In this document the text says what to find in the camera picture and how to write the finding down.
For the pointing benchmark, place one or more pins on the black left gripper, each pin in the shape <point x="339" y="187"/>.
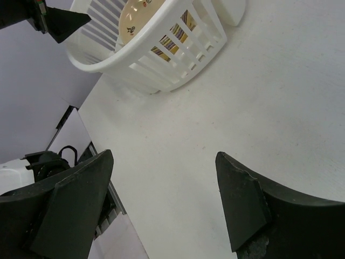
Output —
<point x="59" y="23"/>

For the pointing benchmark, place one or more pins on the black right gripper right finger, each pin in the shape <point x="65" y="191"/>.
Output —
<point x="265" y="219"/>

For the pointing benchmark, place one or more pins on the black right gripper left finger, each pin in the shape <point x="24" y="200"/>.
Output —
<point x="56" y="217"/>

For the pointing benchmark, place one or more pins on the cream round plate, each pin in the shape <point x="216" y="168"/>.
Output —
<point x="144" y="22"/>

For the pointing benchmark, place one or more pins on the purple square panda plate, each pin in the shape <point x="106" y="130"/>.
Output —
<point x="179" y="34"/>

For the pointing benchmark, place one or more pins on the white plastic basket bin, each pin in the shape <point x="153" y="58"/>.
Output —
<point x="97" y="47"/>

